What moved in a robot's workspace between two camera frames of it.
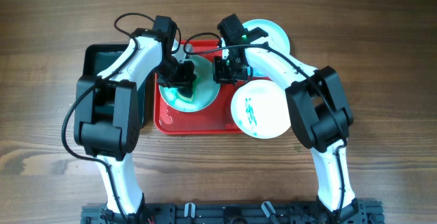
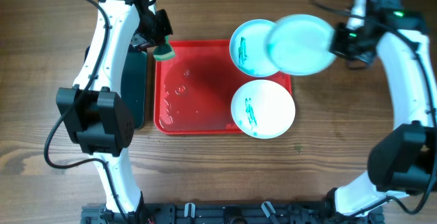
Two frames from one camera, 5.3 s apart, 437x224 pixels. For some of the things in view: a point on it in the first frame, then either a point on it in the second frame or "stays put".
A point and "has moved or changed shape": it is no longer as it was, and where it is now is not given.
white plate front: [260, 108] stays put
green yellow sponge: [188, 99] has moved or changed shape
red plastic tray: [216, 119] stays put
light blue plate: [206, 92] to [300, 45]
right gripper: [220, 77] to [336, 48]
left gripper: [184, 80] to [164, 30]
